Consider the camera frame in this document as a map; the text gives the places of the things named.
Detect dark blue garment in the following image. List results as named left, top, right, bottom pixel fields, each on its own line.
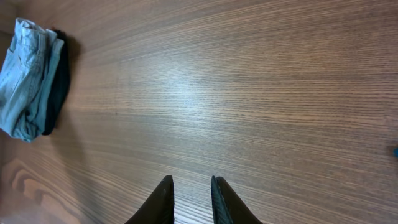
left=393, top=148, right=398, bottom=157

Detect folded black garment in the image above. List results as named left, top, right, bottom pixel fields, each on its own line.
left=42, top=30, right=71, bottom=136

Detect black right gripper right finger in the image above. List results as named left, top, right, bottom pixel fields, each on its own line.
left=211, top=176, right=262, bottom=224

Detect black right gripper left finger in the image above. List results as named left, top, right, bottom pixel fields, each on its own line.
left=125, top=175, right=175, bottom=224

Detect light blue denim shorts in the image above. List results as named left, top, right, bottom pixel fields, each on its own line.
left=1, top=18, right=65, bottom=142

